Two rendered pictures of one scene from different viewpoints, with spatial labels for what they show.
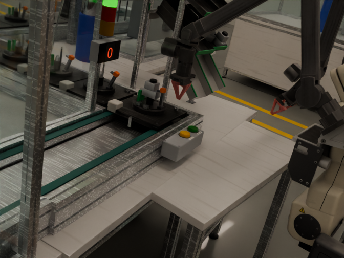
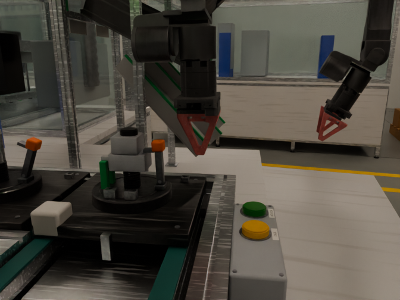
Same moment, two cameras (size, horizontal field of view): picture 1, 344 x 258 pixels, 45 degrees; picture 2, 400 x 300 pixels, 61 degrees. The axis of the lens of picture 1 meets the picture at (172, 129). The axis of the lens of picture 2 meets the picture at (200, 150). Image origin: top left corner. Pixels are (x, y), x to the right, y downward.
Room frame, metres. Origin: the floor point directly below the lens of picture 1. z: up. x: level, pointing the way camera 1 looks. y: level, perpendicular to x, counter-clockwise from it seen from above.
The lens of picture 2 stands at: (1.00, 0.16, 1.21)
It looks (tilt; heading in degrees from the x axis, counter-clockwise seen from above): 16 degrees down; 343
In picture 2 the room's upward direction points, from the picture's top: straight up
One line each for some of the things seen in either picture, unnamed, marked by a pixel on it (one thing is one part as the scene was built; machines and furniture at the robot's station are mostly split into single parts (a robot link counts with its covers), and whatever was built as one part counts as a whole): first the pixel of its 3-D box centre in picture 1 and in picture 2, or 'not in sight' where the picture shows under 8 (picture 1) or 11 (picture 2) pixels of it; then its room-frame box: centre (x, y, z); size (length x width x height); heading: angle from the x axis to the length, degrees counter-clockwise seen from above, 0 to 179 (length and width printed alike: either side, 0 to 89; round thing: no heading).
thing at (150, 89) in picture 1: (150, 87); (124, 148); (1.58, 0.12, 1.06); 0.08 x 0.04 x 0.07; 66
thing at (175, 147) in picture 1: (183, 142); (254, 250); (1.41, -0.05, 0.93); 0.21 x 0.07 x 0.06; 156
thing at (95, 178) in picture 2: (148, 110); (133, 201); (1.58, 0.11, 0.96); 0.24 x 0.24 x 0.02; 66
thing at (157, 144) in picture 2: (160, 96); (155, 161); (1.56, 0.07, 1.04); 0.04 x 0.02 x 0.08; 66
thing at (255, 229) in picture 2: (184, 134); (255, 231); (1.41, -0.05, 0.96); 0.04 x 0.04 x 0.02
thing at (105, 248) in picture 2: (130, 122); (106, 246); (1.46, 0.16, 0.95); 0.01 x 0.01 x 0.04; 66
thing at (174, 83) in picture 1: (181, 87); (200, 125); (1.54, 0.00, 1.10); 0.07 x 0.07 x 0.09; 67
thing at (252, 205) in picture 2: (192, 129); (254, 211); (1.48, -0.08, 0.96); 0.04 x 0.04 x 0.02
